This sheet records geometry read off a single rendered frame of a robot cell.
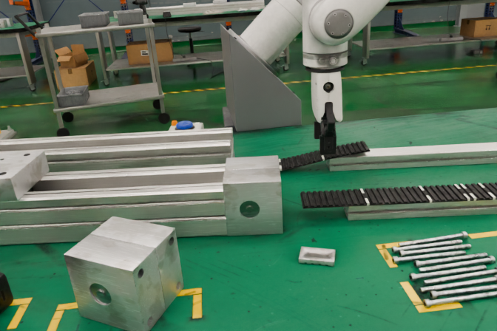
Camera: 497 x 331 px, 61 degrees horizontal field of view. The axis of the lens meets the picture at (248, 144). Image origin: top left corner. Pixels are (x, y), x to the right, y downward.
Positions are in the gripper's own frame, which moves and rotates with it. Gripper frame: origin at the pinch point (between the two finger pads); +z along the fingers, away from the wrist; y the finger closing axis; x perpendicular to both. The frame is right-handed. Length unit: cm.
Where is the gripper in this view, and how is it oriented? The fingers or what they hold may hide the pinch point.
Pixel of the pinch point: (324, 140)
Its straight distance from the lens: 88.4
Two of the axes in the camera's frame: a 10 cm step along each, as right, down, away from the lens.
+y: 0.2, -3.7, 9.3
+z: 0.6, 9.3, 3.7
